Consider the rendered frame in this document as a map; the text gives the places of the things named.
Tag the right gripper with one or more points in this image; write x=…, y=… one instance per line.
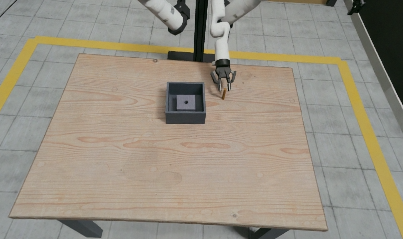
x=223, y=70

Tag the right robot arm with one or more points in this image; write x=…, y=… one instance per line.
x=165, y=12

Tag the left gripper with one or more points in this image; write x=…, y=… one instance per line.
x=358, y=7

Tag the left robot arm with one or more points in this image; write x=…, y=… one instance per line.
x=239, y=8

